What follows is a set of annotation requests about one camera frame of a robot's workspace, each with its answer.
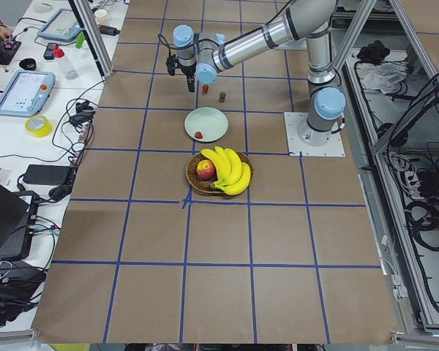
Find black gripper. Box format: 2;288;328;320
165;51;197;92

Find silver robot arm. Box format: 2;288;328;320
157;0;337;92

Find pale green plate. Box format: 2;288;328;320
184;107;229;143

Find black power adapter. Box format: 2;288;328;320
98;25;121;36

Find white paper cup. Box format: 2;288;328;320
94;9;108;26

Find red yellow apple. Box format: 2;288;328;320
196;159;216;181

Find woven wicker basket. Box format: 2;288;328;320
185;150;254;195

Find yellow banana bunch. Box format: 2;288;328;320
200;146;252;196

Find clear bottle red cap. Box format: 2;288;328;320
53;46;78;80

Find teach pendant upper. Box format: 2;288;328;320
37;8;81;42

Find teach pendant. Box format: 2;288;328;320
0;70;56;118
37;8;81;42

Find yellow tape roll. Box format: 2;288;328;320
25;115;53;138

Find teach pendant lower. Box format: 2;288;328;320
0;70;56;118

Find aluminium frame post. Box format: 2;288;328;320
68;0;113;78

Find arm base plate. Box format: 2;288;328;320
284;112;345;157

